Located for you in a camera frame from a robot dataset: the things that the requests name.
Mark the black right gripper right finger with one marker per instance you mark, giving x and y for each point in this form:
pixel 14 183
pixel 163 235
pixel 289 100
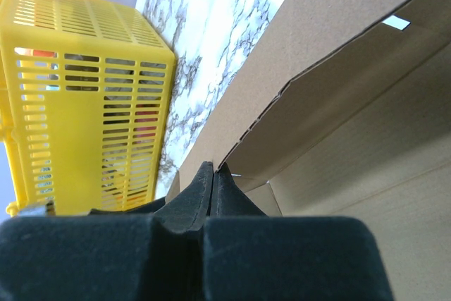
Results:
pixel 248 255

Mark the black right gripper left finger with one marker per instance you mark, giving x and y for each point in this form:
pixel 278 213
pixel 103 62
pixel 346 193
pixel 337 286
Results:
pixel 145 254

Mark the brown cardboard box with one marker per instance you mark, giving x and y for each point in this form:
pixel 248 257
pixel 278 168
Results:
pixel 343 108

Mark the yellow plastic shopping basket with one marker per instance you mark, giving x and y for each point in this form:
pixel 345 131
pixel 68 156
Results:
pixel 85 90

